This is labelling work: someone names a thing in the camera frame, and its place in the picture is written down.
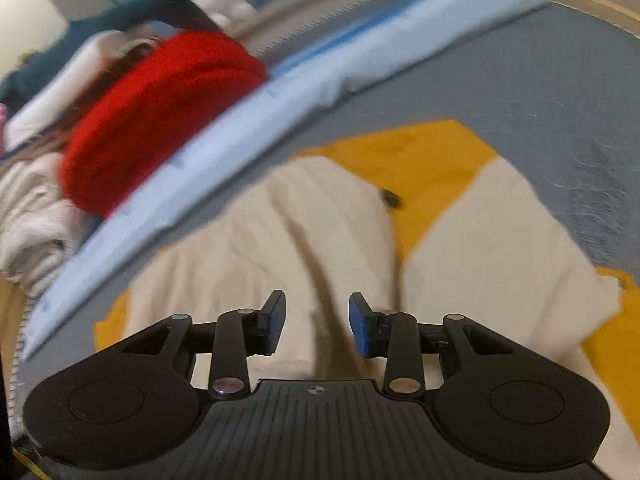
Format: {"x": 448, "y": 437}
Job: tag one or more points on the red folded blanket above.
{"x": 160, "y": 115}

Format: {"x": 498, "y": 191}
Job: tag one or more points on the wooden bed frame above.
{"x": 600, "y": 10}

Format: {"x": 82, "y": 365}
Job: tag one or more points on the cream and yellow hooded jacket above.
{"x": 310, "y": 230}

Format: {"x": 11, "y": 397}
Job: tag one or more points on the white folded duvet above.
{"x": 65, "y": 80}

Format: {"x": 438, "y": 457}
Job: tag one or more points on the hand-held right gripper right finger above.
{"x": 362, "y": 327}

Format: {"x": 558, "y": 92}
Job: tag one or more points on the white window sill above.
{"x": 320, "y": 10}

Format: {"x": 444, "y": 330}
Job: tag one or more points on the dark teal shark plush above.
{"x": 165, "y": 0}

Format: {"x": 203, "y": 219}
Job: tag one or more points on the white rolled quilt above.
{"x": 30, "y": 230}

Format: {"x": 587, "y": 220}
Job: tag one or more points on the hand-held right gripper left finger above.
{"x": 272, "y": 320}

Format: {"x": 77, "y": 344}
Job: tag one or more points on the wooden headboard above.
{"x": 10, "y": 320}

